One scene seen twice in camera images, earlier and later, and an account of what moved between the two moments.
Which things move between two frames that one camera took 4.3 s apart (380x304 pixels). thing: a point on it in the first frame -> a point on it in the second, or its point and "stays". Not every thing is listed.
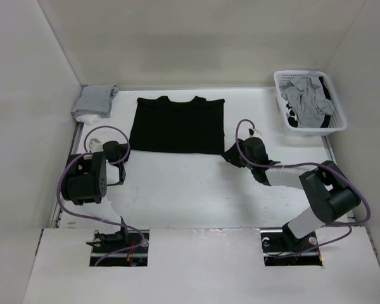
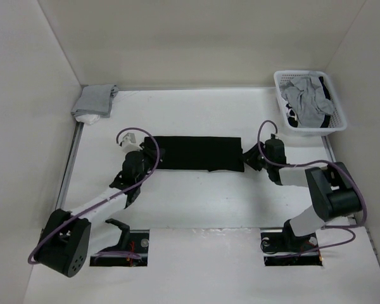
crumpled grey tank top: x=307 y=100 stays
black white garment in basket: x=292 y=114 stays
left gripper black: x=124 y=148 -> x=151 y=153
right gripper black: x=231 y=156 -> x=249 y=156
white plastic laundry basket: x=337 y=122 stays
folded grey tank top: x=95 y=99 stays
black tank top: x=161 y=125 -> x=201 y=153
